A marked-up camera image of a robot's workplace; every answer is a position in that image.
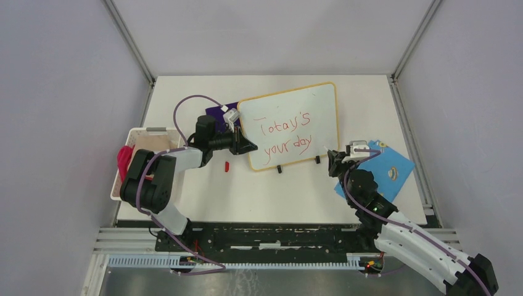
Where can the white plastic basket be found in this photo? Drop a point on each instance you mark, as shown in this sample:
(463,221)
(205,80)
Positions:
(132,135)

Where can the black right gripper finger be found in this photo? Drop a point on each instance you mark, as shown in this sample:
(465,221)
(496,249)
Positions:
(334,168)
(336,155)

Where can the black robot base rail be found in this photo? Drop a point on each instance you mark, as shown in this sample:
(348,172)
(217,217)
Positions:
(271,242)

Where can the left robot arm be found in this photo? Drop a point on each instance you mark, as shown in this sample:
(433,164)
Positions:
(149,181)

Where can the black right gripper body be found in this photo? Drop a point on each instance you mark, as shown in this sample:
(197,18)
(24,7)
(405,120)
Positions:
(347,166)

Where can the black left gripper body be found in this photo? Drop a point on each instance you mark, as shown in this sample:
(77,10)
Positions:
(232,140)

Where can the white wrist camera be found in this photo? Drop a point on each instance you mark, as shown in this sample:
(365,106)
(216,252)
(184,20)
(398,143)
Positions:
(356,151)
(230,117)

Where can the blue cartoon astronaut cloth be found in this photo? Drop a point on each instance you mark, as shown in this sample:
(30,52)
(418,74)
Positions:
(389,168)

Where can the yellow framed whiteboard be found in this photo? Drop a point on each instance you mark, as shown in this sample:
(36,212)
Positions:
(291,126)

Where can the pink cloth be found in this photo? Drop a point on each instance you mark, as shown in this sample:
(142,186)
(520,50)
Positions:
(124,157)

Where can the aluminium right corner post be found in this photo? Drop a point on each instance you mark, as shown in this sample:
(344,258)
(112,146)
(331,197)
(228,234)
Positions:
(414,41)

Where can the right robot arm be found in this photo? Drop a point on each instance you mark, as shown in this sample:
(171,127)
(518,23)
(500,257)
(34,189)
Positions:
(450,270)

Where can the beige folded cloth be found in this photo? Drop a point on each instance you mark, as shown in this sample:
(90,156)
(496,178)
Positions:
(154,143)

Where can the aluminium left corner post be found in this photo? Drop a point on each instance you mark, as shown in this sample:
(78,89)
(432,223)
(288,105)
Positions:
(128,39)

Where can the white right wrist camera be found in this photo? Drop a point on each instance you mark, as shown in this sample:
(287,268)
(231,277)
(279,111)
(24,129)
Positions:
(356,151)

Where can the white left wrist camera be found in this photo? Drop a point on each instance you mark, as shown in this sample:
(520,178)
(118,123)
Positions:
(230,117)

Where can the aluminium corner post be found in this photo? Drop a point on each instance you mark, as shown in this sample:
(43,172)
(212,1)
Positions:
(414,41)
(128,39)

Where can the purple cloth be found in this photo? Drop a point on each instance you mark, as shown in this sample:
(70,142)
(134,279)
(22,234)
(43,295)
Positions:
(217,113)

